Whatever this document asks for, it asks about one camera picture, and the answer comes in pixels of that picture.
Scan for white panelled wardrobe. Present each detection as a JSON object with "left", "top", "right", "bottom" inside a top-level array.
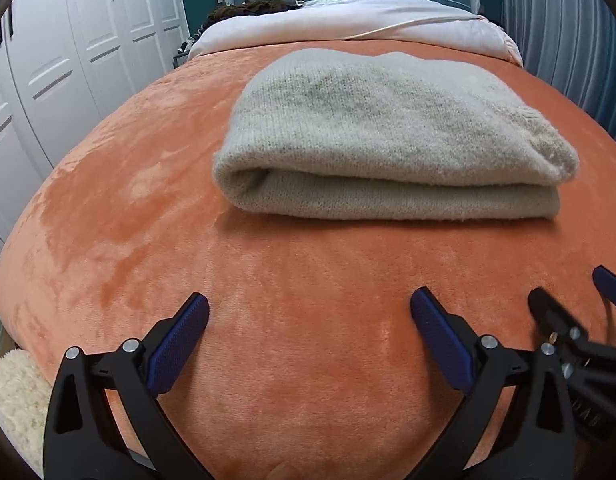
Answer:
[{"left": 0, "top": 0, "right": 189, "bottom": 256}]

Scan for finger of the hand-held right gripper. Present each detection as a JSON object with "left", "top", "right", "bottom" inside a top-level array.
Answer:
[
  {"left": 527, "top": 287, "right": 590, "bottom": 361},
  {"left": 592, "top": 266, "right": 616, "bottom": 316}
]

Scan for orange plush blanket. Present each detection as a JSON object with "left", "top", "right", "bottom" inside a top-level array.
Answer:
[{"left": 0, "top": 40, "right": 616, "bottom": 480}]

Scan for white duvet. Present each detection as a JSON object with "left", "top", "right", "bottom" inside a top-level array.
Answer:
[{"left": 188, "top": 0, "right": 523, "bottom": 66}]

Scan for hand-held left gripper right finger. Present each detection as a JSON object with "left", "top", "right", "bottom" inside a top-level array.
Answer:
[{"left": 409, "top": 287, "right": 579, "bottom": 480}]

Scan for beige knitted sweater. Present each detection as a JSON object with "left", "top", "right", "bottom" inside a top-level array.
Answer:
[{"left": 211, "top": 49, "right": 580, "bottom": 222}]

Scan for cream fluffy rug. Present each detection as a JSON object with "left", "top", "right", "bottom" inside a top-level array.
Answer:
[{"left": 0, "top": 349, "right": 54, "bottom": 478}]

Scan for pale grey curtain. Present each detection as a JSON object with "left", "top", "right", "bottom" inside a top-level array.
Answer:
[{"left": 500, "top": 0, "right": 616, "bottom": 153}]

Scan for dark brown clothes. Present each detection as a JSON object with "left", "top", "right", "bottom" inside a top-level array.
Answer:
[{"left": 208, "top": 0, "right": 299, "bottom": 23}]

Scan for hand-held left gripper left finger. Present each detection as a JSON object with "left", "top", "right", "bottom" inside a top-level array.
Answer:
[{"left": 43, "top": 292, "right": 214, "bottom": 480}]

